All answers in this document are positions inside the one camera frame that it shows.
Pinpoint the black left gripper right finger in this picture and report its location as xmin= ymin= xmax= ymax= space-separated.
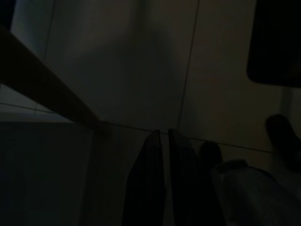
xmin=168 ymin=128 xmax=222 ymax=226

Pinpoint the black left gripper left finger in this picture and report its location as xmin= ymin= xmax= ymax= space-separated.
xmin=121 ymin=129 xmax=166 ymax=226

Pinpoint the brown wooden table leg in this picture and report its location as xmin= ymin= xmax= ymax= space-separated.
xmin=0 ymin=22 xmax=106 ymax=130

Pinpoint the black rounded panel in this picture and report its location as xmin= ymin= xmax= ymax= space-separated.
xmin=246 ymin=0 xmax=301 ymax=89

